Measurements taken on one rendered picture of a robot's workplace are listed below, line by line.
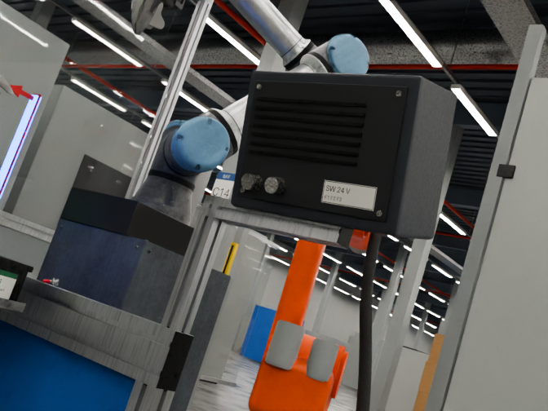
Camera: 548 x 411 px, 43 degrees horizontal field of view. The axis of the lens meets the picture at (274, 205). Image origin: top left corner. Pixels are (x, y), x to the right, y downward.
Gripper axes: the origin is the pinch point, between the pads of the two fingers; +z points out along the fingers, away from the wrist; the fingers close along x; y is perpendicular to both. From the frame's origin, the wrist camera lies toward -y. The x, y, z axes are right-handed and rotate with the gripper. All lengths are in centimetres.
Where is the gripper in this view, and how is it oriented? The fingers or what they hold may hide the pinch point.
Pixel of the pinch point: (135, 28)
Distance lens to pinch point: 158.0
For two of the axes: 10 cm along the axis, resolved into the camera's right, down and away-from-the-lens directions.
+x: -7.8, -1.4, 6.0
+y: 5.4, 3.3, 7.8
